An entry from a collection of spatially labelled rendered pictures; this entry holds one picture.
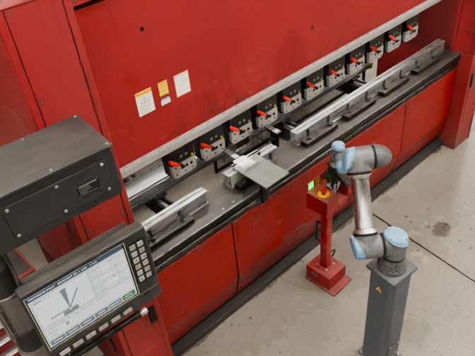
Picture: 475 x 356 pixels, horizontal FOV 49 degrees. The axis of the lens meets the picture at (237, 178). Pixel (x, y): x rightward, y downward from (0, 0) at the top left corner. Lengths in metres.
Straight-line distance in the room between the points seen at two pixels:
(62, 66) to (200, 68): 0.83
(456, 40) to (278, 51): 1.97
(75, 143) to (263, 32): 1.38
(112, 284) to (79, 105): 0.64
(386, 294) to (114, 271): 1.45
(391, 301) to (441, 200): 1.70
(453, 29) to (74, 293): 3.51
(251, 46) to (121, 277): 1.37
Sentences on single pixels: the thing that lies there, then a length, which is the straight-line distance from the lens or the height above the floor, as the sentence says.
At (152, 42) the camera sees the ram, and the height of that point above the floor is 1.91.
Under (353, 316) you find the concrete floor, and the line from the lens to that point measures 3.52.
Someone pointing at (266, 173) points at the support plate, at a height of 1.00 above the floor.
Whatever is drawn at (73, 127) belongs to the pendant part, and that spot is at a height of 1.95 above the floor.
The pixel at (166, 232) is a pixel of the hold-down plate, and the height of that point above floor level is 0.91.
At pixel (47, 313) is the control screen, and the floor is 1.48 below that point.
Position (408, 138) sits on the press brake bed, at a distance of 4.31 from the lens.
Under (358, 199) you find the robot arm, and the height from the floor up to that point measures 1.15.
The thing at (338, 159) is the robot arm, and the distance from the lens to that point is 2.92.
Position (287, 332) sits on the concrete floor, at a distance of 3.43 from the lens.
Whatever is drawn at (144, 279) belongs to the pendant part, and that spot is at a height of 1.37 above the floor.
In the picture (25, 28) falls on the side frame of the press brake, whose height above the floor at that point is 2.22.
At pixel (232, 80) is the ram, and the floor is 1.55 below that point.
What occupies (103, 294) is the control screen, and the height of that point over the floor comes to 1.41.
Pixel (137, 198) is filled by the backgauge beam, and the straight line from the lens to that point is 2.99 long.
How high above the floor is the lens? 2.82
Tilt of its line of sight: 39 degrees down
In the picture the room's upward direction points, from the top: 6 degrees counter-clockwise
